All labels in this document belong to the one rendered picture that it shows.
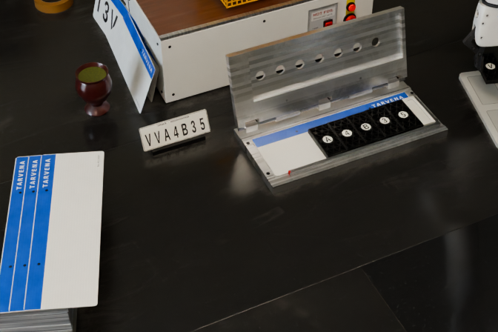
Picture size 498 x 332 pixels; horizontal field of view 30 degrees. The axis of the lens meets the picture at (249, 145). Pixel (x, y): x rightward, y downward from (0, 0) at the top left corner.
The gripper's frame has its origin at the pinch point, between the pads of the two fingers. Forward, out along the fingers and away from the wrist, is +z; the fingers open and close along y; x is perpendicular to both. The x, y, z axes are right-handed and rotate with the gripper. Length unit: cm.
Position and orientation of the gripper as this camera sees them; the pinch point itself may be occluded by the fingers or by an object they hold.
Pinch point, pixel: (491, 61)
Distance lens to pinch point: 225.5
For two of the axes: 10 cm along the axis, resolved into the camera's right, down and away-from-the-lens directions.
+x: -1.2, -5.2, 8.5
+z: 0.3, 8.5, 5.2
